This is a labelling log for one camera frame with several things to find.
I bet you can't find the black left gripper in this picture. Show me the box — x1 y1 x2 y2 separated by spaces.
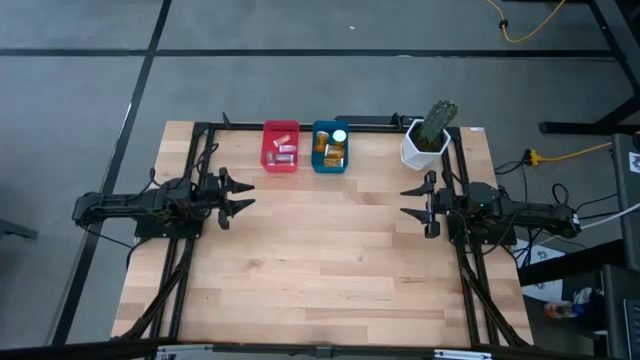
197 166 257 232

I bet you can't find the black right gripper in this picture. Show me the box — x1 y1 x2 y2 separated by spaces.
399 169 469 240

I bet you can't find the blue plastic bin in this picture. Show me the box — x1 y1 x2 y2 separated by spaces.
310 119 350 175

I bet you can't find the red plastic bin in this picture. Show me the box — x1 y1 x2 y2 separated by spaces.
259 119 301 174

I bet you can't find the white hexagonal plant pot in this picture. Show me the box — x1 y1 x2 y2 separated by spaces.
399 118 452 172

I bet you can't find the green cactus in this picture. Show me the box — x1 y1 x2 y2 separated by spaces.
417 99 460 151

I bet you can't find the white paper sheet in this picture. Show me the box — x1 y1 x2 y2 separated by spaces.
514 238 566 301

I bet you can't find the colourful small package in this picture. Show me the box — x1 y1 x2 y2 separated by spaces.
543 299 584 321

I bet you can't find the black crossbar with silver brackets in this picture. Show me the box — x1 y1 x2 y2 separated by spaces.
0 339 640 360

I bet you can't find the black computer box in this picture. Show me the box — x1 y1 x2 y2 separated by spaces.
610 132 640 256

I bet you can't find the black desk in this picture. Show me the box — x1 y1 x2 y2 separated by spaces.
519 239 640 360

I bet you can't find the black chair leg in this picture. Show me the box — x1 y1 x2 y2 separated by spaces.
0 218 40 241

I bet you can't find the black aluminium table frame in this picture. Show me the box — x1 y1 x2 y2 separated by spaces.
112 112 534 351

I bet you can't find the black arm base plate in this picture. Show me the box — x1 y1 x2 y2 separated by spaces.
124 197 206 240
445 219 517 247

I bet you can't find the black floor cable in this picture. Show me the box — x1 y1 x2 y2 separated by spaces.
494 159 621 214

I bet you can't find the yellow plug with cable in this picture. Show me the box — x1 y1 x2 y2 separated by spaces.
524 142 614 167

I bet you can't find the black desk leg frame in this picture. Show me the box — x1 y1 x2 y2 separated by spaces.
538 0 640 136

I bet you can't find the yellow extension cable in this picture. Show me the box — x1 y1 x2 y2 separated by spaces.
484 0 569 45

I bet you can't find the white cable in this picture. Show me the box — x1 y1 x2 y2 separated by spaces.
579 202 640 231

